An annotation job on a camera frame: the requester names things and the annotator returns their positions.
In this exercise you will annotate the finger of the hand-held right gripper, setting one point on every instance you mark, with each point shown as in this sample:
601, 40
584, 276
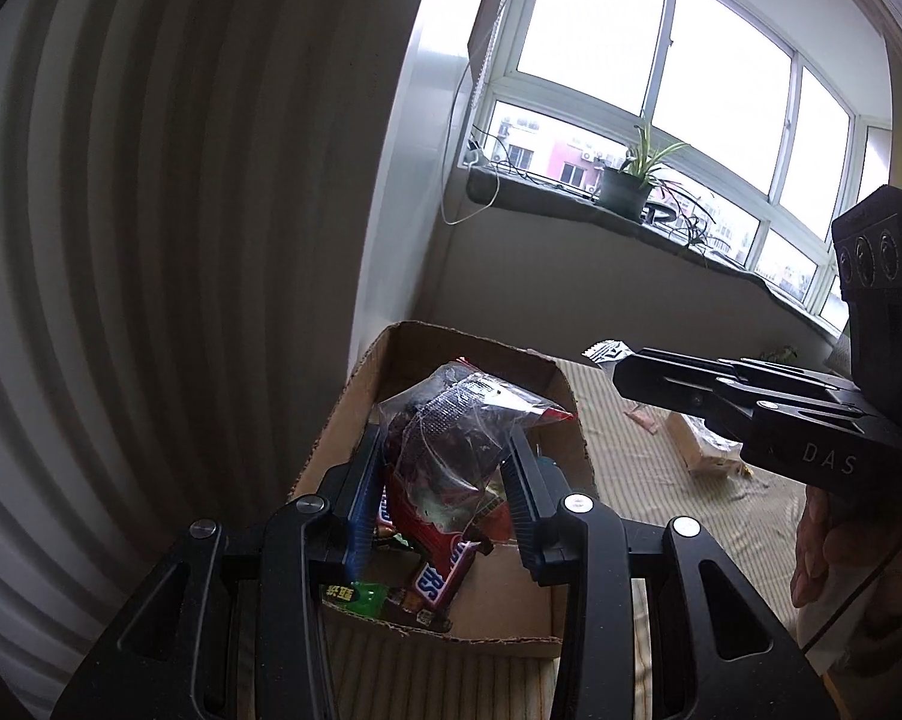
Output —
788, 375
668, 382

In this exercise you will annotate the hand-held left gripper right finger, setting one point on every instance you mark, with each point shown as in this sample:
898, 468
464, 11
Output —
516, 510

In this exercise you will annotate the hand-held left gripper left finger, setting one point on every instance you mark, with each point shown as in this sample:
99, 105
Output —
361, 510

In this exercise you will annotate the silver white snack packet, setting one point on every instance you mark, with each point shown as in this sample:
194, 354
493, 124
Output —
605, 352

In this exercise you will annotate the green candy packet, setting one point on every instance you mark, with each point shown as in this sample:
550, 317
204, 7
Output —
357, 600

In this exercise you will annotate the small dark cake clear bag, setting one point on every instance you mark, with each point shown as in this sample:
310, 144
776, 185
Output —
466, 435

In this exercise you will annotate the cardboard box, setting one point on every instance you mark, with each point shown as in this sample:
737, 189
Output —
496, 600

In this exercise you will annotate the dark red chocolate bar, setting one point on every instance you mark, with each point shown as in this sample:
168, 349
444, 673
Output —
440, 562

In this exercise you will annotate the person's right hand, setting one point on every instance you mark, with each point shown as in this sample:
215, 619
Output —
822, 547

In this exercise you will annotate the printed paper bag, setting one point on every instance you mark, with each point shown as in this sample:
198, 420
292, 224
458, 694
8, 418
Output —
781, 354

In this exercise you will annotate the sliced bread loaf bag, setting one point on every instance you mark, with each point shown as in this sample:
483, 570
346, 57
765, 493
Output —
702, 450

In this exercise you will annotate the yellow candy packet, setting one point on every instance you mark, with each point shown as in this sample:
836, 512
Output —
747, 471

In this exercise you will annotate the brown snack bar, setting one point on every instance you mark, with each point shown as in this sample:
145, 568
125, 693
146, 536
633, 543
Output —
417, 607

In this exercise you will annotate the dark window sill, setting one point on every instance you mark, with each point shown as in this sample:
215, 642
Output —
646, 232

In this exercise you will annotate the black round object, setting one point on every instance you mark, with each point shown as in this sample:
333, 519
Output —
659, 214

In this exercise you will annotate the potted spider plant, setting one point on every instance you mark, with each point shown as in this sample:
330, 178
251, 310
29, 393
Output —
622, 191

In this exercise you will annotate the window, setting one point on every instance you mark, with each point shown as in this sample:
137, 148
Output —
683, 75

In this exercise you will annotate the white wardrobe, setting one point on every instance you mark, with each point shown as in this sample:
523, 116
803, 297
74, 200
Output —
158, 240

